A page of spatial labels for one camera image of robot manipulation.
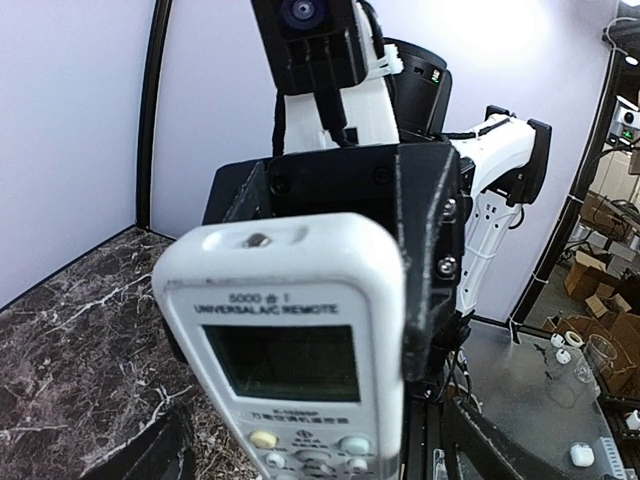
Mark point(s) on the white remote control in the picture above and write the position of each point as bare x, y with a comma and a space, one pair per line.
293, 327

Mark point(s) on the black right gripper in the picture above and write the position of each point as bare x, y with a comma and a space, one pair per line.
413, 190

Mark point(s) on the white earbud case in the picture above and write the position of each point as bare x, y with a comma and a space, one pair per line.
581, 455

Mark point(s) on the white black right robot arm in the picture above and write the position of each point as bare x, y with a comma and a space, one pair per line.
503, 162

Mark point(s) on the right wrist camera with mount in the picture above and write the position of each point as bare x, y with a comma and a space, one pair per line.
334, 74

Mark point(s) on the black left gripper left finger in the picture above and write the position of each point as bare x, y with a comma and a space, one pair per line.
162, 451

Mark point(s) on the black right corner frame post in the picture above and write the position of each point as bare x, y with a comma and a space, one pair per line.
148, 111

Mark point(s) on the cardboard boxes in background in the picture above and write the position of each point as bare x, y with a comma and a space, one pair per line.
593, 288

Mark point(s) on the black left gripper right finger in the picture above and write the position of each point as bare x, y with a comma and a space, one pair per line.
493, 454

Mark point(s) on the clear glass beaker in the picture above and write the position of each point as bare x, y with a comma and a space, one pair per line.
597, 355

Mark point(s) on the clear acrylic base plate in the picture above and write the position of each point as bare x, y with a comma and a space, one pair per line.
538, 402

